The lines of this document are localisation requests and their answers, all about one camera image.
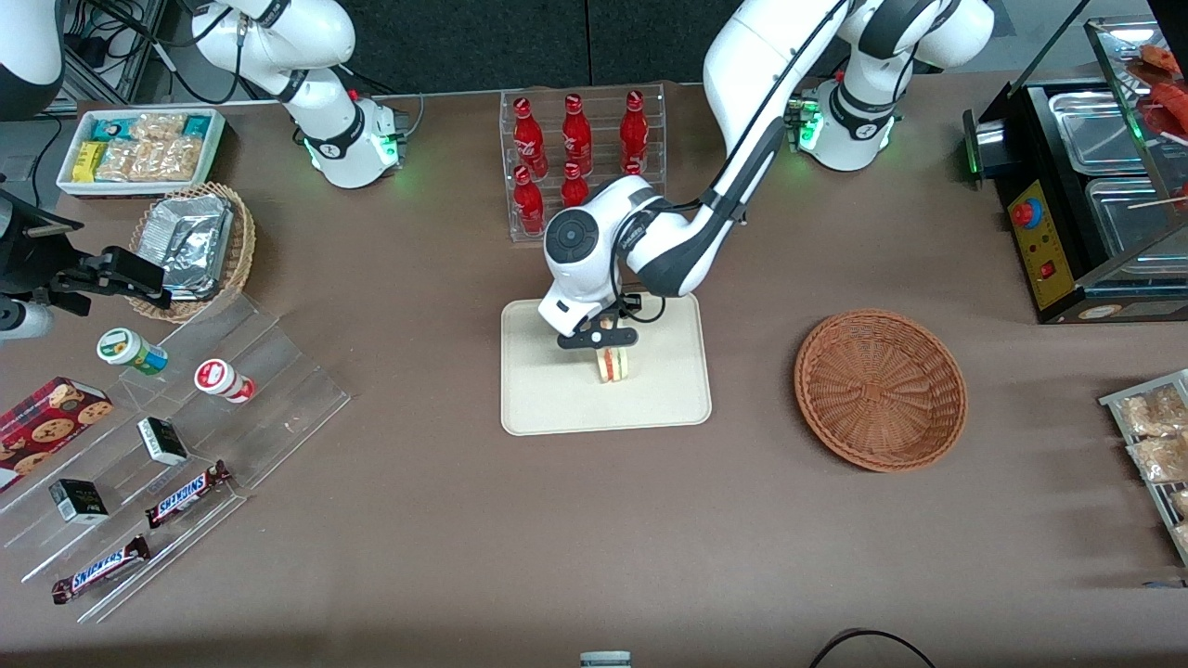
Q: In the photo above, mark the white rectangular snack bin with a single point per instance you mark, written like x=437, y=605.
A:
x=70, y=186

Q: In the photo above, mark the tray of wrapped pastries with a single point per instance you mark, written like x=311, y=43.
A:
x=1114, y=401

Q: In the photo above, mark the large brown wicker basket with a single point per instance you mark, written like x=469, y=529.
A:
x=882, y=390

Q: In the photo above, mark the cream plastic tray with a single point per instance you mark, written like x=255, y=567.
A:
x=557, y=394

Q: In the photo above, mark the red cookie box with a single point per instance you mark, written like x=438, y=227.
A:
x=46, y=427

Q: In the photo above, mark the Snickers chocolate bar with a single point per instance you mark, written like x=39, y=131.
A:
x=97, y=569
x=186, y=494

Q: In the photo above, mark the clear acrylic bottle rack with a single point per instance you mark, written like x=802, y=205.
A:
x=599, y=121

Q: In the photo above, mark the clear bag of pastry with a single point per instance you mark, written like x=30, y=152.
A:
x=1160, y=459
x=1155, y=411

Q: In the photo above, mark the stainless steel pan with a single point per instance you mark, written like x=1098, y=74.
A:
x=1137, y=223
x=1095, y=130

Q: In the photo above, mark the green label yogurt cup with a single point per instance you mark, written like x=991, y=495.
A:
x=125, y=348

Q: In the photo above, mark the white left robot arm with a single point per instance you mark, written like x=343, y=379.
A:
x=752, y=111

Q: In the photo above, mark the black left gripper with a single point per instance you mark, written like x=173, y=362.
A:
x=631, y=301

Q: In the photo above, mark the silver foil pack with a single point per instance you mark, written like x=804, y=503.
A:
x=190, y=241

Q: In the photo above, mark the yellow snack pack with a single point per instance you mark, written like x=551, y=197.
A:
x=88, y=160

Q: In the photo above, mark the clear bag of crackers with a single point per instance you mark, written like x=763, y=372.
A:
x=153, y=160
x=158, y=126

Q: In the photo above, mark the red cola bottle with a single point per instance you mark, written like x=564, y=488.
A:
x=634, y=132
x=576, y=137
x=528, y=139
x=574, y=187
x=529, y=206
x=633, y=168

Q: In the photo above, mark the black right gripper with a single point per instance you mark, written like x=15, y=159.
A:
x=30, y=263

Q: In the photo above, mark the teal snack pack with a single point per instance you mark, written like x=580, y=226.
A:
x=196, y=126
x=111, y=129

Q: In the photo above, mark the triangular sandwich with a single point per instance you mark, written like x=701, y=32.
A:
x=615, y=371

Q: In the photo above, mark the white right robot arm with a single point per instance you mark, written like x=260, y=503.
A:
x=320, y=83

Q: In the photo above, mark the small black box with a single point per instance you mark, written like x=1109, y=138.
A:
x=79, y=501
x=162, y=441

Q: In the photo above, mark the red label yogurt cup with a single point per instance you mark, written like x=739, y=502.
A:
x=218, y=378

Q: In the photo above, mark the small tan wicker basket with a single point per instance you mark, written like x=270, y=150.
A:
x=239, y=250

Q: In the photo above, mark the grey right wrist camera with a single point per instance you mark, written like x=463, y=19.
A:
x=23, y=320

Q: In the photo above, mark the small grey object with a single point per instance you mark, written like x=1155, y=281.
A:
x=605, y=660

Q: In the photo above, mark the clear acrylic step display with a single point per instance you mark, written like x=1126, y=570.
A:
x=278, y=399

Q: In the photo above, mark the black food warmer cabinet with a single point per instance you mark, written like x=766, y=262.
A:
x=1058, y=278

